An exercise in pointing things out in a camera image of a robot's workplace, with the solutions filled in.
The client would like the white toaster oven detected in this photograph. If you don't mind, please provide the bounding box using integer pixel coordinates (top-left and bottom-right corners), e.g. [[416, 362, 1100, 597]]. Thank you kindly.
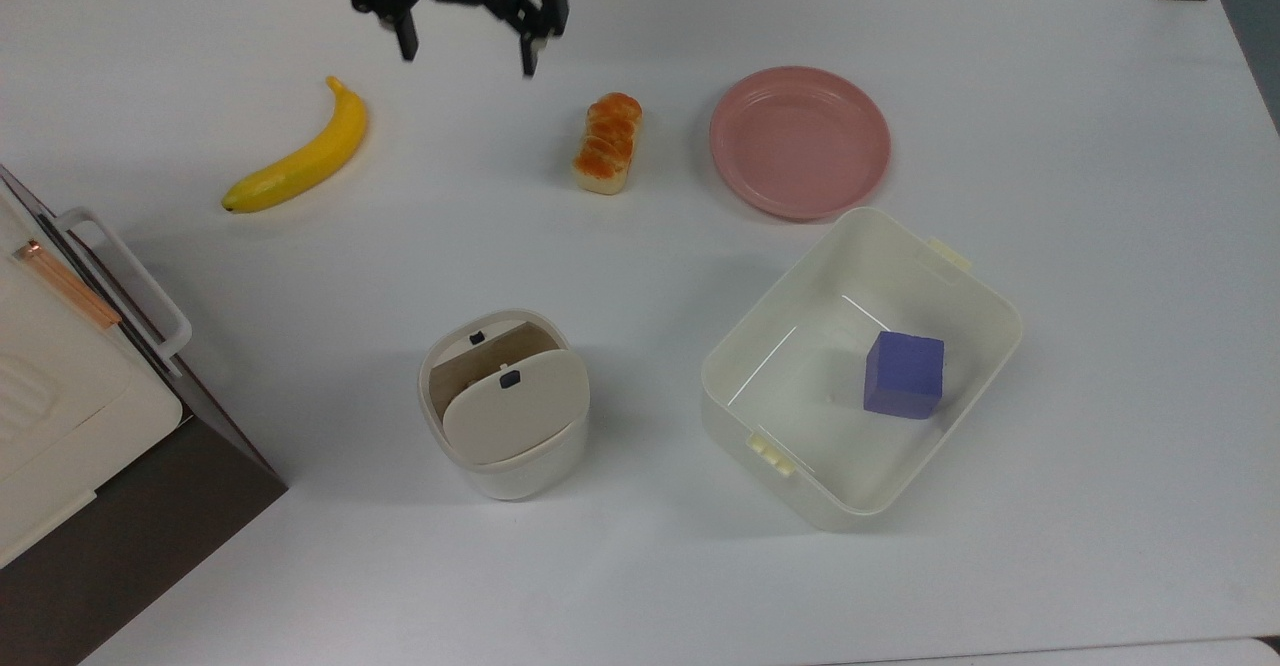
[[0, 165, 289, 666]]

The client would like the pink plate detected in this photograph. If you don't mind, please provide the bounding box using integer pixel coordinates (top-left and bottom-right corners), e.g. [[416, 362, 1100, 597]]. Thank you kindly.
[[709, 66, 892, 221]]

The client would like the cream trash can lid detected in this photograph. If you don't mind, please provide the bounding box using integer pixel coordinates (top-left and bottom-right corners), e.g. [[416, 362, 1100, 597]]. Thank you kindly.
[[441, 348, 591, 466]]

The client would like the purple cube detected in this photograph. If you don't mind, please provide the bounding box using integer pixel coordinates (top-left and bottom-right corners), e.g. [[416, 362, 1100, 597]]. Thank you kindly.
[[863, 330, 946, 421]]

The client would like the cream trash can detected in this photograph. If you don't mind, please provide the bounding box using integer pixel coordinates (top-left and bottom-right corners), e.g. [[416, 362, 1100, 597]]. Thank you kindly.
[[417, 308, 591, 502]]

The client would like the yellow banana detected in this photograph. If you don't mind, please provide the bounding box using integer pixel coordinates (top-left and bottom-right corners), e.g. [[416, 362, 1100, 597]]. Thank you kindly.
[[221, 76, 369, 215]]

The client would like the glazed bread loaf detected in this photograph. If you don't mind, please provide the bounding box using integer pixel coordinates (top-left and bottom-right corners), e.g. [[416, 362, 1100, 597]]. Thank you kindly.
[[571, 92, 644, 196]]

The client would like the cream plastic storage box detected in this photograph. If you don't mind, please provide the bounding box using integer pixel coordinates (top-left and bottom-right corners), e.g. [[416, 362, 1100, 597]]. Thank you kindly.
[[700, 207, 1025, 534]]

